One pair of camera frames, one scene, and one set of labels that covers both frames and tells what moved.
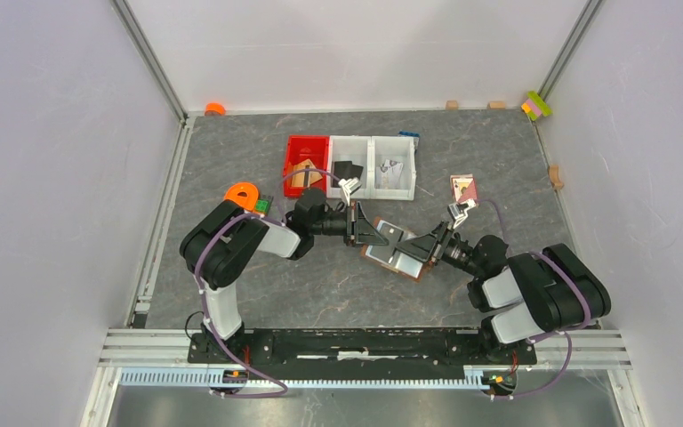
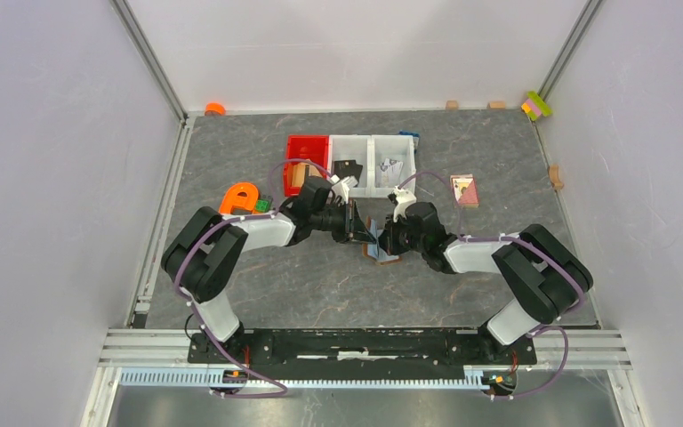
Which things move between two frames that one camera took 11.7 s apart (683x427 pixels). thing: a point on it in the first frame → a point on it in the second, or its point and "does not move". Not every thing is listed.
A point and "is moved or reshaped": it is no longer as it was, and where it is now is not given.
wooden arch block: (555, 176) does not move
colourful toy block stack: (535, 106) does not move
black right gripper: (427, 241) → (387, 238)
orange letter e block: (244, 195) does not move
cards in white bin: (388, 175) does not move
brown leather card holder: (388, 256) is moved or reshaped
